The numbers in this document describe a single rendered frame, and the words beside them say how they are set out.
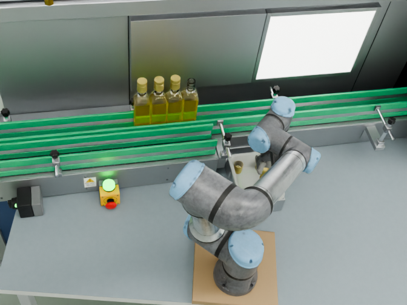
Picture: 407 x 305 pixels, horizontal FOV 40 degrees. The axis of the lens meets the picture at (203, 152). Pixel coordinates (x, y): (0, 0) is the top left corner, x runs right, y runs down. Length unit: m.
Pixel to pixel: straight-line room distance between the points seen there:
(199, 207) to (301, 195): 0.88
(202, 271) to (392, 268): 0.69
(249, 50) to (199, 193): 0.84
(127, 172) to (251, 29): 0.68
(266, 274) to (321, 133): 0.64
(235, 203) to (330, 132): 1.02
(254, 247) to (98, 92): 0.85
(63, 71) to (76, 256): 0.65
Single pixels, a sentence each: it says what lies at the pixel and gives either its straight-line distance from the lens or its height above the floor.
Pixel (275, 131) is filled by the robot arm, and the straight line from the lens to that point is 1.73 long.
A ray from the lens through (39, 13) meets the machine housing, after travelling 1.89.
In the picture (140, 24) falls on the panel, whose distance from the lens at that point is 1.93.
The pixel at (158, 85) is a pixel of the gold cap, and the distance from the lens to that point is 1.94.
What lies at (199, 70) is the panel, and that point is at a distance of 2.12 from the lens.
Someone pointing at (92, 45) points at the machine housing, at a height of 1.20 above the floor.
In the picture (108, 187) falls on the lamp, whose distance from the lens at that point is 2.04.
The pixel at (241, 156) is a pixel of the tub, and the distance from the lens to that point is 2.17.
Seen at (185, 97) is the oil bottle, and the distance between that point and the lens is 2.00.
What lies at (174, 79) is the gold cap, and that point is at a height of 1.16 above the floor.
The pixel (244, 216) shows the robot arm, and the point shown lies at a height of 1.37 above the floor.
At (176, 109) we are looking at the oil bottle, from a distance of 2.03.
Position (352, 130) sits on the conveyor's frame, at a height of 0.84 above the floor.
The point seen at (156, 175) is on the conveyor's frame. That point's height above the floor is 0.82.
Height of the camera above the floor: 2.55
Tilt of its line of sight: 53 degrees down
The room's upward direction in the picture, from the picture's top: 9 degrees clockwise
